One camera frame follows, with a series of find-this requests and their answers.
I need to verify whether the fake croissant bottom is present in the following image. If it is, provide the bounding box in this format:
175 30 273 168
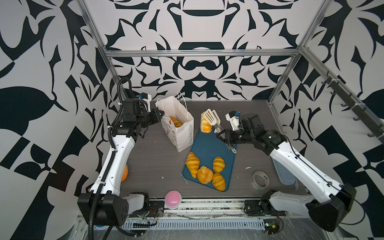
212 173 226 192

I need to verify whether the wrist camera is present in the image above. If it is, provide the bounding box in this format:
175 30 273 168
226 111 240 131
137 93 152 113

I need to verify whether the small circuit board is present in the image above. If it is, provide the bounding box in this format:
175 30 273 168
264 220 284 235

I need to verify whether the round fake bread roll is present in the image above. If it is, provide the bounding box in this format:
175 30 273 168
197 166 214 185

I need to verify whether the long braided fake bread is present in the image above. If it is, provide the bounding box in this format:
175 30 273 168
170 117 183 128

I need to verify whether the teal plastic tray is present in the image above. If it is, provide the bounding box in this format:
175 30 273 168
191 131 236 192

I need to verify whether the orange plush toy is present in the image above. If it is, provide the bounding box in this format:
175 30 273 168
121 165 129 182

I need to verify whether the clear tape roll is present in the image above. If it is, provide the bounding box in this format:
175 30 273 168
251 171 270 191

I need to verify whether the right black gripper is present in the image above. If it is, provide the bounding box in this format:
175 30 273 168
215 127 255 145

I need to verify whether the fake croissant small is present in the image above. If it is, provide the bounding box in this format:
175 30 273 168
213 157 226 173

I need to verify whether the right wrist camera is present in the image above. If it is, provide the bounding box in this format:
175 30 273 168
226 111 240 131

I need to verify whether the black hook rail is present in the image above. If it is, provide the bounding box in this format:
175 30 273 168
322 72 384 145

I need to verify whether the pink push button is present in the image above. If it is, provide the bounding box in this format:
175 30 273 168
165 190 182 210

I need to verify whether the white paper gift bag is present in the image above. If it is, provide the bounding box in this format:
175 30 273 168
155 93 194 152

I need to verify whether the white cable duct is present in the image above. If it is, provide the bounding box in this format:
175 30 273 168
122 219 265 231

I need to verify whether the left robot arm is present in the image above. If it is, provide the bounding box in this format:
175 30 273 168
78 77 165 240

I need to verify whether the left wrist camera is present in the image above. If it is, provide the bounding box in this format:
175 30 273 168
137 93 152 113

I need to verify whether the grey blue oval pad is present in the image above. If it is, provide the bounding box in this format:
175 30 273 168
273 160 298 187

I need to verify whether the fake croissant large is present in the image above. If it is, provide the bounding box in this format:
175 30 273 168
186 152 200 179

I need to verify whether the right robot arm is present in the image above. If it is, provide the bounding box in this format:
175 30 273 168
202 109 357 232

